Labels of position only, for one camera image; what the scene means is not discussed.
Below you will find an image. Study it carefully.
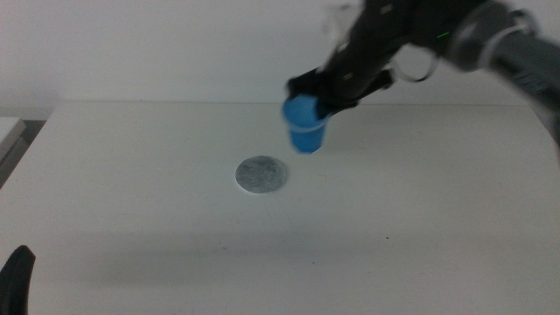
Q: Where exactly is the blue plastic cup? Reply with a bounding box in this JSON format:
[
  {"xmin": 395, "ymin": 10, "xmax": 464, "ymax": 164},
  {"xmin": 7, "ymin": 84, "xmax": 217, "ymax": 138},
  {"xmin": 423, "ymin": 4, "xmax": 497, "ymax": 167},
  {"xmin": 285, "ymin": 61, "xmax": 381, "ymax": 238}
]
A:
[{"xmin": 281, "ymin": 93, "xmax": 331, "ymax": 155}]

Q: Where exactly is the grey round cup mat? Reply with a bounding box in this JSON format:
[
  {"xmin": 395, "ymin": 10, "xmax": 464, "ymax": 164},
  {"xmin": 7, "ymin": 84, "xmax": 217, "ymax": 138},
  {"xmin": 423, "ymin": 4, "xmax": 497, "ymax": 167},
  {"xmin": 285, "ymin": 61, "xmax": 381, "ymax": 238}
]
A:
[{"xmin": 234, "ymin": 154, "xmax": 290, "ymax": 195}]

